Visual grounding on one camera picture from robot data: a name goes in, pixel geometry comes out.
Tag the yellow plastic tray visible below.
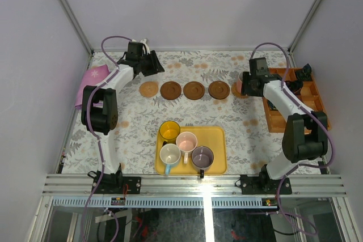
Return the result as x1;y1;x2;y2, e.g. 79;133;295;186
154;126;227;176

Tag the woven rattan coaster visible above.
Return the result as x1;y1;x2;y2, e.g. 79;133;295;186
139;81;159;97
231;82;247;99

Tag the yellow glass mug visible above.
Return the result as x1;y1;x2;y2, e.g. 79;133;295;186
158;121;180;143

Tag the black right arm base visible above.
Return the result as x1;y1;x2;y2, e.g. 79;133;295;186
234;165;292;195

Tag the light pink mug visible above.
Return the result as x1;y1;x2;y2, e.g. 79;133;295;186
176;131;198;164

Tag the white blue-handled mug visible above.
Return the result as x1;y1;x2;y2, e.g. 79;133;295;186
159;143;181;176

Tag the orange wooden divided tray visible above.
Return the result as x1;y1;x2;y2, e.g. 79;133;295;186
263;76;326;133

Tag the salmon pink mug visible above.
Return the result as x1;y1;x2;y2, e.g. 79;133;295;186
236;72;243;95

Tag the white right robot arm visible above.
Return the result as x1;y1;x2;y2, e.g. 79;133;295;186
241;57;328;194

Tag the pink star-patterned cloth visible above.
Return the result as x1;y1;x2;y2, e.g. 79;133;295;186
75;65;110;109

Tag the dark orange-patterned rolled tie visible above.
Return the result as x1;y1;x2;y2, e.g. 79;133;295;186
285;80;303;96

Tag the purple black-handled mug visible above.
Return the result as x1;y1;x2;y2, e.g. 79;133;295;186
191;146;214;179

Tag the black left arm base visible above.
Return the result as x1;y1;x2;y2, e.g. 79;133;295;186
87;168;142;195

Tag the brown wooden coaster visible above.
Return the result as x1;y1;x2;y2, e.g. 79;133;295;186
160;81;182;100
183;81;205;100
208;80;230;100

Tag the dark green rolled tie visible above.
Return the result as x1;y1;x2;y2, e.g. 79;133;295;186
295;63;313;82

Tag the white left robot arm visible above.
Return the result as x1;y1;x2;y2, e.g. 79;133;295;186
81;39;164;194

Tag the aluminium frame rail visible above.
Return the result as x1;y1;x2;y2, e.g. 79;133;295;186
42;174;347;198

